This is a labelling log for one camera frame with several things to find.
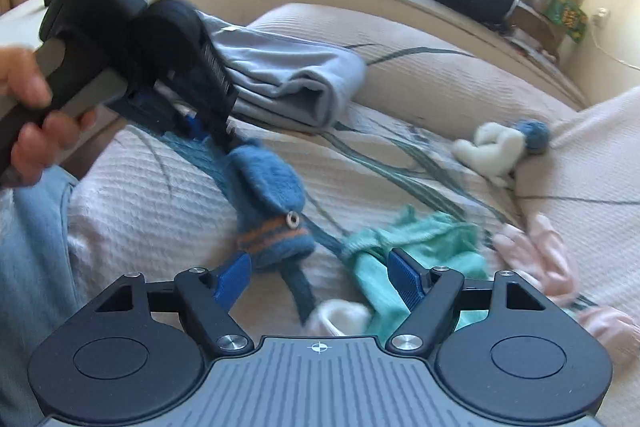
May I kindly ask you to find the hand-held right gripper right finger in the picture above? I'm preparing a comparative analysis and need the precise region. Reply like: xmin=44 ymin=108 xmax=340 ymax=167
xmin=388 ymin=248 xmax=551 ymax=354

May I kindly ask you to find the white cable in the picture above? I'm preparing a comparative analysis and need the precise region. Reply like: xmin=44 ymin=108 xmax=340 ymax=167
xmin=585 ymin=24 xmax=640 ymax=72

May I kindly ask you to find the grey-blue sweatshirt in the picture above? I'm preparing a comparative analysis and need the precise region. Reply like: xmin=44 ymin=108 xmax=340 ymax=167
xmin=197 ymin=9 xmax=368 ymax=130

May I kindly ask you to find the white plush toy dog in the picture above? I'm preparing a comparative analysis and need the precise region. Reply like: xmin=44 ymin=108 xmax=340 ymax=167
xmin=452 ymin=122 xmax=531 ymax=188

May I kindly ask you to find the floral waffle bedspread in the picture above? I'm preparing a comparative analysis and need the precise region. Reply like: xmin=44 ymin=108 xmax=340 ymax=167
xmin=65 ymin=107 xmax=601 ymax=338

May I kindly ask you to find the white fluffy sock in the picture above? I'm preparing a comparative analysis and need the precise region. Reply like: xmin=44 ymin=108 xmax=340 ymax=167
xmin=305 ymin=299 xmax=374 ymax=338

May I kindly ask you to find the beige leaf-print pillow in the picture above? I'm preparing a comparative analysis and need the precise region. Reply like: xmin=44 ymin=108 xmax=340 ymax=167
xmin=247 ymin=3 xmax=581 ymax=128

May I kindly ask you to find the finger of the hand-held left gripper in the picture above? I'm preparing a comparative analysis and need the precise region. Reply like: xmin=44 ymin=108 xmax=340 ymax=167
xmin=127 ymin=88 xmax=206 ymax=142
xmin=207 ymin=109 xmax=243 ymax=156

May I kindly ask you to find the beige waffle pillow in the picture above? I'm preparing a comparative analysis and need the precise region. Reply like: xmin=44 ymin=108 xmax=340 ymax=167
xmin=512 ymin=87 xmax=640 ymax=427

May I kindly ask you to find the teal green garment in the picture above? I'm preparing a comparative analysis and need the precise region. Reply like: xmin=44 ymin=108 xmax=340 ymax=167
xmin=342 ymin=207 xmax=493 ymax=343

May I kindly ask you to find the cardboard box with green print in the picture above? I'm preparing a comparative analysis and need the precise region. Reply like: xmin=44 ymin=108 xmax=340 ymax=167
xmin=512 ymin=0 xmax=588 ymax=58

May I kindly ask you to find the person's blue jeans leg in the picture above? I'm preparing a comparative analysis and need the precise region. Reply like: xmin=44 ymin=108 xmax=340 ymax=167
xmin=0 ymin=167 xmax=83 ymax=427

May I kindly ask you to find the stack of papers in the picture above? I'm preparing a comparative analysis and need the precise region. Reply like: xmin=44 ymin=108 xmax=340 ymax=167
xmin=510 ymin=32 xmax=563 ymax=62

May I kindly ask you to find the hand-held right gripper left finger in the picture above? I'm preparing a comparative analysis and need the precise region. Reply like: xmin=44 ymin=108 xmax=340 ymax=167
xmin=94 ymin=253 xmax=252 ymax=355

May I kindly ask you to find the person's left hand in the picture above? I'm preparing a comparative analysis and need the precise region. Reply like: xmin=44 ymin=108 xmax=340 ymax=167
xmin=0 ymin=47 xmax=98 ymax=178

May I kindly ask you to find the pale pink garment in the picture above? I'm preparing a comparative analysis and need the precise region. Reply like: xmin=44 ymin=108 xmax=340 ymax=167
xmin=492 ymin=213 xmax=640 ymax=370

